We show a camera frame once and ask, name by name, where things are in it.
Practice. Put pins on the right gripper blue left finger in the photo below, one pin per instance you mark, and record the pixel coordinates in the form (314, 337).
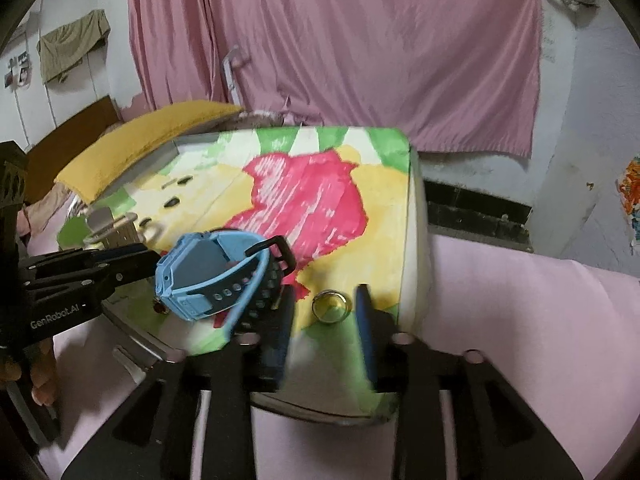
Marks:
(264, 360)

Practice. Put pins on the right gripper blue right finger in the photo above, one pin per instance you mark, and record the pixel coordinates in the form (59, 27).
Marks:
(376, 329)

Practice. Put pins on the blue smart watch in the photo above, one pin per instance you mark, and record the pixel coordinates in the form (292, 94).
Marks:
(236, 273)

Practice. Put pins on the white hair claw clip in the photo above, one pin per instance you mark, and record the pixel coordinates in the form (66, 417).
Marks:
(110, 232)

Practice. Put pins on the left hand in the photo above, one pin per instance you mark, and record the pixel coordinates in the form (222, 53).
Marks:
(43, 374)

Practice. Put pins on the yellow pillow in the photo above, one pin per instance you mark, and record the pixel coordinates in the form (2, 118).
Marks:
(93, 170)

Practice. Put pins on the colourful painted tray box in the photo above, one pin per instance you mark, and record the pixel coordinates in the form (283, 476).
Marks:
(241, 217)

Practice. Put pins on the brown wooden headboard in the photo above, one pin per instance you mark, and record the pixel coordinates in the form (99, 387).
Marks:
(50, 155)

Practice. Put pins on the pink bed sheet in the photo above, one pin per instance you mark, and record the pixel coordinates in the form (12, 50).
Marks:
(565, 335)

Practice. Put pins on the olive green hanging cloth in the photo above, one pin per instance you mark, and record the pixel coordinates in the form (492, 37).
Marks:
(63, 48)

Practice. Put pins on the pink curtain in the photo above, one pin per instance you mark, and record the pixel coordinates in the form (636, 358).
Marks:
(456, 76)

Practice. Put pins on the wall socket with plugs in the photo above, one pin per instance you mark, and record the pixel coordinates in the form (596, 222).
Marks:
(19, 72)

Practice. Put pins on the colourful wall drawing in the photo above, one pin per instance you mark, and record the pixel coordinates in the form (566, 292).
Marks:
(628, 188)

